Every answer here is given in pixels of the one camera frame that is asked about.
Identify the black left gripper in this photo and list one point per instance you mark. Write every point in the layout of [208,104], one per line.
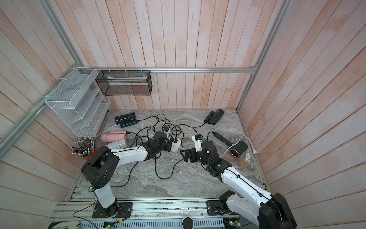
[169,144]

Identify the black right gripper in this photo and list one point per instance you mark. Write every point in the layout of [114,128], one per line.
[188,154]

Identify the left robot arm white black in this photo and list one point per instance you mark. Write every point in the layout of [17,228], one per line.
[99,169]

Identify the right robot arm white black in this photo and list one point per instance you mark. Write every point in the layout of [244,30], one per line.
[263,209]

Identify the near white power strip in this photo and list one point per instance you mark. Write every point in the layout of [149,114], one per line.
[148,138]

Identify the white power strip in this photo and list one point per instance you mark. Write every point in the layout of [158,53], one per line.
[176,143]
[148,138]

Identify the far white power strip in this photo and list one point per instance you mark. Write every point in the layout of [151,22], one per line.
[176,143]

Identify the black folded hair dryer left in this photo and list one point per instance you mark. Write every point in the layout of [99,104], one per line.
[126,120]

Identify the dark green folded hair dryer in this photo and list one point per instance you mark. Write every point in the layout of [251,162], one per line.
[214,116]

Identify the pink hair dryer left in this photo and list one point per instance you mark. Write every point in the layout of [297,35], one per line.
[113,136]

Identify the dark green hair dryer copper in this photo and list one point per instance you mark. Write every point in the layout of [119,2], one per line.
[235,149]

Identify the black round sensor puck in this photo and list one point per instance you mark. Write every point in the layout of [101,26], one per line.
[187,223]

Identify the red cup of pencils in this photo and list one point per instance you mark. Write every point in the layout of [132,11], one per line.
[85,148]

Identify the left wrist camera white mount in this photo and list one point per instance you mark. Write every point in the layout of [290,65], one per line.
[166,130]

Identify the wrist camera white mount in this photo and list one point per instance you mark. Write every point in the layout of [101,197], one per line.
[166,130]
[197,139]

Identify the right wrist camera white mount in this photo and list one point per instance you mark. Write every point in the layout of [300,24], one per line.
[197,139]

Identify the black mesh wall basket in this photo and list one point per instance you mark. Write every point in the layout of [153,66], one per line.
[124,82]

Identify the white wire shelf rack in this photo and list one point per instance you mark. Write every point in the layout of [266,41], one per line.
[81,107]

